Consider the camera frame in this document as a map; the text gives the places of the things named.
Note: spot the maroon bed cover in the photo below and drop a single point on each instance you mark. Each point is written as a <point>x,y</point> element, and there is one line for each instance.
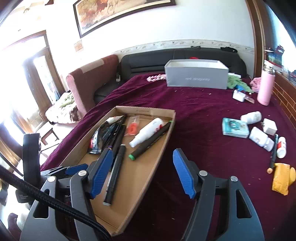
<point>165,209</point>

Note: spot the green capped black marker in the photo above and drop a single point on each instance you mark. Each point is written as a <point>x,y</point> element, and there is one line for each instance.
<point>149,142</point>

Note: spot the green cloth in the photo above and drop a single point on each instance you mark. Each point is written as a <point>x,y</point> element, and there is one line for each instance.
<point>234,81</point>

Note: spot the small white pill bottle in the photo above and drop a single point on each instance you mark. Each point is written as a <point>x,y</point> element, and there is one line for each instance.
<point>252,117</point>

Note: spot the orange capped thin marker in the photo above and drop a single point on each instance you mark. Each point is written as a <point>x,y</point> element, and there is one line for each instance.
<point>269,170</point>

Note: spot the white bottle red label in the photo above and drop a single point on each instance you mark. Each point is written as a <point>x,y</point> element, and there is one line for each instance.
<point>281,150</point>

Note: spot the cardboard tray box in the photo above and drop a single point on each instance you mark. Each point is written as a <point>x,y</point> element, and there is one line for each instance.
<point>134,176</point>

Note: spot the purple capped black marker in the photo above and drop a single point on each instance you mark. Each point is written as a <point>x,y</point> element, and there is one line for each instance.
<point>117,144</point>

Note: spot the large white pill bottle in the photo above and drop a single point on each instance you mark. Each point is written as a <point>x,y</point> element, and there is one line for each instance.
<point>261,139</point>

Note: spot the grey capped black marker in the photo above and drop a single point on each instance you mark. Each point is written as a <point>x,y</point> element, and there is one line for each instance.
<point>111,186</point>

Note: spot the yellow round jar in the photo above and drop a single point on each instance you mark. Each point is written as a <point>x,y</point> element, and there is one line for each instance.
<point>292,176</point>

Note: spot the pink plush toy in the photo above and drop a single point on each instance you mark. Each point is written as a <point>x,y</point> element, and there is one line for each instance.
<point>255,84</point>

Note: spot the pink foil sachet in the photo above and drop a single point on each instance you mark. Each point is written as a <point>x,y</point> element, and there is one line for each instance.
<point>249,99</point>

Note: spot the white spray bottle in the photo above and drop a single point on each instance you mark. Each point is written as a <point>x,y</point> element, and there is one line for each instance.
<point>147,131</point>

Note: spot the teal tissue pack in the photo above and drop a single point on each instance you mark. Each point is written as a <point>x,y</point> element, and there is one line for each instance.
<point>235,128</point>

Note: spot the framed horse painting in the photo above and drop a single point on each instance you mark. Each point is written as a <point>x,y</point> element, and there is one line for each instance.
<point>93,14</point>

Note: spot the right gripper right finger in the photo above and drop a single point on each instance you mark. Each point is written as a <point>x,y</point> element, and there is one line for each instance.
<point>237,217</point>

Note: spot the black crab snack bag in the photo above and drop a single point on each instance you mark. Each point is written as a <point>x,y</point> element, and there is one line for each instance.
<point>106,135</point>

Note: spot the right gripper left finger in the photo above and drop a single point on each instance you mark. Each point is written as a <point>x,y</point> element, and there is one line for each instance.
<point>62,206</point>

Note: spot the maroon armchair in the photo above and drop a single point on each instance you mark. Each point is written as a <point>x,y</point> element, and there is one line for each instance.
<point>85,80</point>

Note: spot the pink thermos bottle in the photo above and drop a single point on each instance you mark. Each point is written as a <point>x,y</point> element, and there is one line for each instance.
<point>266,85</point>

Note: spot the number six candle box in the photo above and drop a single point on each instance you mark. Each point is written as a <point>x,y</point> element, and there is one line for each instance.
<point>132,125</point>

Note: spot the white usb charger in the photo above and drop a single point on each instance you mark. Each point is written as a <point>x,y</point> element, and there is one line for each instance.
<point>238,95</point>

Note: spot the grey shoe box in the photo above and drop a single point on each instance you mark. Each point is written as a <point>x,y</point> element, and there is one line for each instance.
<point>200,73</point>

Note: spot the brown wooden footboard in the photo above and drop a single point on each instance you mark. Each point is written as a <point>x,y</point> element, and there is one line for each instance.
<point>265,40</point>

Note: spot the floral bedding pile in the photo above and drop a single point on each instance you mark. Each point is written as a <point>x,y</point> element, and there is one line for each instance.
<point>64,110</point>

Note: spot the white power adapter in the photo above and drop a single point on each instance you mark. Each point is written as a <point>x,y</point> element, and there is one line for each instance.
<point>269,127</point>

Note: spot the black sofa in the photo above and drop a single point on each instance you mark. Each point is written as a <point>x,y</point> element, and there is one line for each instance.
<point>153,62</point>

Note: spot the olive capped black marker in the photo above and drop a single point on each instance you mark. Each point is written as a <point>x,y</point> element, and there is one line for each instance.
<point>273,154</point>

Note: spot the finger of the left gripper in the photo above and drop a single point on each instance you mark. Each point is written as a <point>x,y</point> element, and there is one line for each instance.
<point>74,169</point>

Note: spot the orange foil snack packet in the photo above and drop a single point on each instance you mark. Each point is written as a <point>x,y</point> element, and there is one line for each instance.
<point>281,178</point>

